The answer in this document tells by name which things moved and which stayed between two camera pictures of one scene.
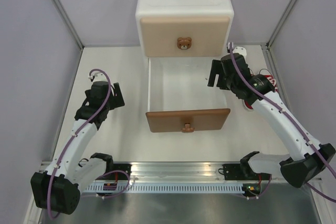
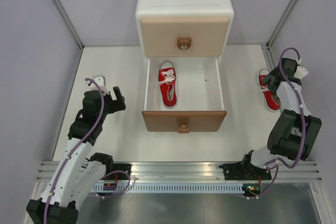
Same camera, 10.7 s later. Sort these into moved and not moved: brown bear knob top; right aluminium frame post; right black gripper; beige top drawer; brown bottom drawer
Moved: right black gripper
Not moved: right aluminium frame post; beige top drawer; brown bottom drawer; brown bear knob top
